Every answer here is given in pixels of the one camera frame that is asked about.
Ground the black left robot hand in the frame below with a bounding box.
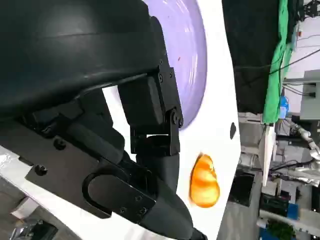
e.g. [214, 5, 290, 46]
[0, 0, 209, 240]

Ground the orange toy bread roll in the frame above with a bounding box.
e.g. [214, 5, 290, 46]
[188, 151, 221, 209]

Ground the lilac plate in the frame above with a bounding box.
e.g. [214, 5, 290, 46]
[142, 0, 209, 131]

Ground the crumpled silver foil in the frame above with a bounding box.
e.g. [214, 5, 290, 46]
[9, 219, 44, 240]

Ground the black backdrop cloth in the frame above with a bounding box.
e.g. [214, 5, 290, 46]
[221, 0, 285, 114]

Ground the green cloth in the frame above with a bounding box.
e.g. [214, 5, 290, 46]
[261, 0, 295, 125]

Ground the black box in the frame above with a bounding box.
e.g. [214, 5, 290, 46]
[228, 171, 256, 207]

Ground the blue plastic bottle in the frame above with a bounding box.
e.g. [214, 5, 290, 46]
[279, 95, 291, 120]

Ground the grey metal cabinet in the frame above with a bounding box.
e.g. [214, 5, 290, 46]
[299, 69, 320, 121]

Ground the black equipment case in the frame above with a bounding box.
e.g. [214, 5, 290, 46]
[259, 191, 291, 219]

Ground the white pipe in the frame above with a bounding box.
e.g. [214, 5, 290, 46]
[258, 209, 320, 236]

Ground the white post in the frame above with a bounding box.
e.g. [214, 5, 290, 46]
[260, 124, 276, 187]

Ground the black cable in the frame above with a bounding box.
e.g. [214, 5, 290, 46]
[234, 48, 320, 76]

